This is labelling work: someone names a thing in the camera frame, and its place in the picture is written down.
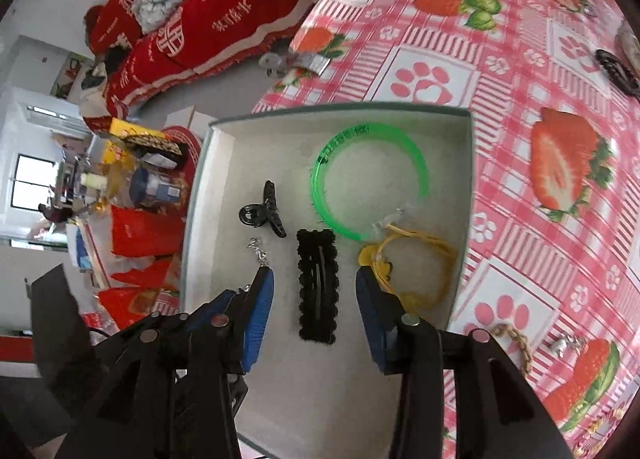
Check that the grey rectangular tray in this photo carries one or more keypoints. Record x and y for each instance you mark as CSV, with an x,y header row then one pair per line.
x,y
280,154

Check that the long black hair clip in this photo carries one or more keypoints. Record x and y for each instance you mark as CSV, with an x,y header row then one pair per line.
x,y
615,66

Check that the metal tablecloth clamp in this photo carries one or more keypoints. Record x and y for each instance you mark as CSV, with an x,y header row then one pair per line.
x,y
310,61

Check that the green plastic bangle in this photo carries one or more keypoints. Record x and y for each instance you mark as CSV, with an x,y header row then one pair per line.
x,y
370,131

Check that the red printed sofa cover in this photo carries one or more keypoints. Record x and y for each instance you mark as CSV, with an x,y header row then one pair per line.
x,y
225,29

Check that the white scrunchie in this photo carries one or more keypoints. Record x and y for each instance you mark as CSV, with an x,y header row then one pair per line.
x,y
631,44

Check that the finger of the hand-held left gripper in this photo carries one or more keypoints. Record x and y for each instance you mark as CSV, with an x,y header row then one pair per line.
x,y
212,306
55,324

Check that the small black claw clip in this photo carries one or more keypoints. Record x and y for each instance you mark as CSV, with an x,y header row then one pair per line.
x,y
270,209

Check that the bright window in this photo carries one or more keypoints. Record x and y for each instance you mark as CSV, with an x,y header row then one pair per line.
x,y
30,184

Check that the red plastic bag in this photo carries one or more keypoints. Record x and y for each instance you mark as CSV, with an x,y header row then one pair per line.
x,y
145,231
125,304

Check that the small silver metal clip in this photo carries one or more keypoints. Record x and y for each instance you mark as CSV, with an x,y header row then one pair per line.
x,y
562,344

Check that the strawberry print pink tablecloth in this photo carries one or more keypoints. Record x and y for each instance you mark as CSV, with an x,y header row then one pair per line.
x,y
425,74

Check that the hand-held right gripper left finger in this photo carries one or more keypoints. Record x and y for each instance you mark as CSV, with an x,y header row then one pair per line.
x,y
257,319

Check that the black scalloped snap hair clip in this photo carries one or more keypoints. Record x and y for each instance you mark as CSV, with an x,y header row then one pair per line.
x,y
315,289

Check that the blue lidded jar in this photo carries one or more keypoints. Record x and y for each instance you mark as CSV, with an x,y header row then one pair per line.
x,y
150,186

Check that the yellow packaging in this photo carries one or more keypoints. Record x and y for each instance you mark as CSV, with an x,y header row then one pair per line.
x,y
120,129

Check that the wall poster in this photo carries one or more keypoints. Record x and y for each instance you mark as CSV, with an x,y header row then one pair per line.
x,y
67,79

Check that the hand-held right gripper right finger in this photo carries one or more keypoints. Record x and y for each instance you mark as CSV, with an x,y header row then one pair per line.
x,y
372,319

